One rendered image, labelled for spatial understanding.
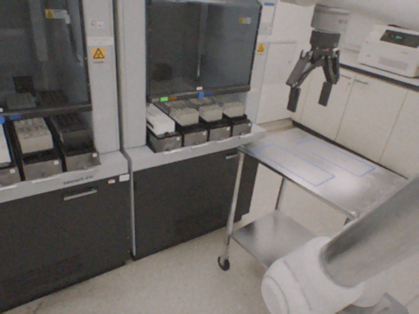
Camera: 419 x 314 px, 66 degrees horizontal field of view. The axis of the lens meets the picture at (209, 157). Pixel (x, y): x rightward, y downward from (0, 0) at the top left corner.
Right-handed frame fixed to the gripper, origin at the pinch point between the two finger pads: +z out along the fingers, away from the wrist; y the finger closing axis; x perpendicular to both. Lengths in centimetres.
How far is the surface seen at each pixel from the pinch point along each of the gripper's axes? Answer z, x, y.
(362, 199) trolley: 38, -11, 32
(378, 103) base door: 58, 89, 219
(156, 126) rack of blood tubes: 34, 70, -15
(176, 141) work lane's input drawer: 42, 66, -6
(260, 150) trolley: 38, 36, 22
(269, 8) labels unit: -19, 75, 49
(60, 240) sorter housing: 81, 66, -64
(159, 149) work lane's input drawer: 44, 66, -15
